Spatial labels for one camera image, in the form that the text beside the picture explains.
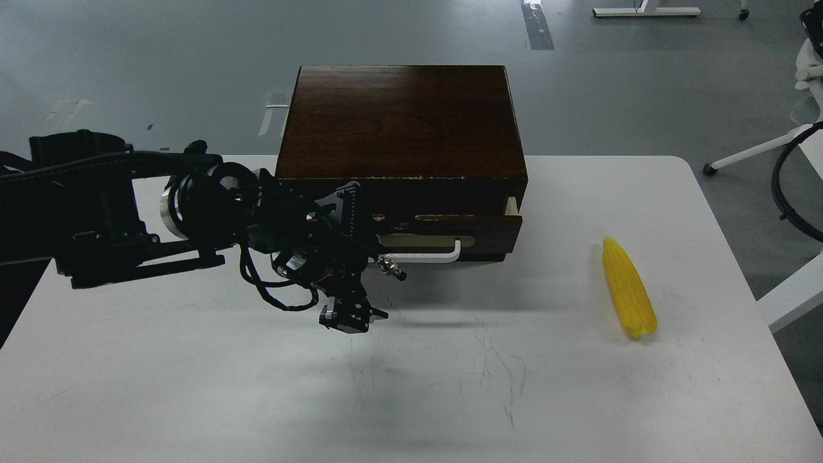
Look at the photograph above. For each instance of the white side table edge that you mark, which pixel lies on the white side table edge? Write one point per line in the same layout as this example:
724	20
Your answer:
797	295

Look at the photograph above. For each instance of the wooden drawer with white handle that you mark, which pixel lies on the wooden drawer with white handle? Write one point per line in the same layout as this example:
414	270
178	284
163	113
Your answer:
447	238

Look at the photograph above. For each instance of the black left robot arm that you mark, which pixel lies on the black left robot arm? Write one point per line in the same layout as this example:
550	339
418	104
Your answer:
108	213

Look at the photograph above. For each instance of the yellow corn cob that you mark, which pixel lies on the yellow corn cob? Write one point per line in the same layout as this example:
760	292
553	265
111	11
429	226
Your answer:
630	298

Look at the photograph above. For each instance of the white chair base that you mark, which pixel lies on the white chair base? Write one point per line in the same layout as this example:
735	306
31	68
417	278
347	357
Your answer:
808	81

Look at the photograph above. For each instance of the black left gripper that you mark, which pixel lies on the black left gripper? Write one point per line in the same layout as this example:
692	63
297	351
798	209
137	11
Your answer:
323	244

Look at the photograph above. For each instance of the dark wooden drawer box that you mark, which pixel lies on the dark wooden drawer box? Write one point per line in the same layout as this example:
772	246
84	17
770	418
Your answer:
439	139

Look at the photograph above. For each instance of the white table leg base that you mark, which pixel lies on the white table leg base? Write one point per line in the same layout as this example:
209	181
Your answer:
646	9

